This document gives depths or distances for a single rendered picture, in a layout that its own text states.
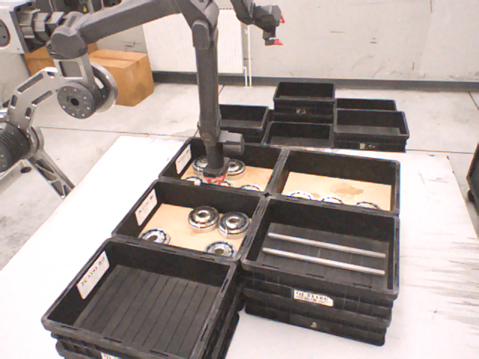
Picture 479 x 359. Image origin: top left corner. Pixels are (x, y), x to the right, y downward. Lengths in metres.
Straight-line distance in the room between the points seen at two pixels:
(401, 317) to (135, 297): 0.76
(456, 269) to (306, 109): 1.57
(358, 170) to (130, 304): 0.90
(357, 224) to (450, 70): 3.30
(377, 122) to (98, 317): 1.99
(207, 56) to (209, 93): 0.12
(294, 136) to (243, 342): 1.73
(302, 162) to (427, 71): 3.00
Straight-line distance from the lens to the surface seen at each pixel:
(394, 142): 2.42
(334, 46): 4.27
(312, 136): 2.70
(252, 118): 2.68
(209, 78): 1.15
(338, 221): 1.30
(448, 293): 1.44
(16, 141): 1.97
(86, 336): 1.05
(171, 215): 1.43
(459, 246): 1.60
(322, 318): 1.21
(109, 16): 1.14
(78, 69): 1.59
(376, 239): 1.34
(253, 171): 1.59
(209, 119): 1.25
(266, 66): 4.39
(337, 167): 1.55
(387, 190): 1.55
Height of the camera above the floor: 1.74
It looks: 36 degrees down
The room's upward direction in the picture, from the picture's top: 4 degrees counter-clockwise
